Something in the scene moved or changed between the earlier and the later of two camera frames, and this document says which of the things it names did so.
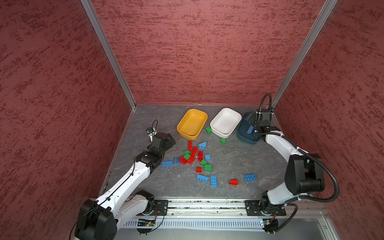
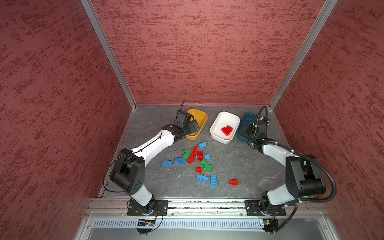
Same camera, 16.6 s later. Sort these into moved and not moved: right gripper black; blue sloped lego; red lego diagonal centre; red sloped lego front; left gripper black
Moved: left gripper black; right gripper black
Not moved: blue sloped lego; red sloped lego front; red lego diagonal centre
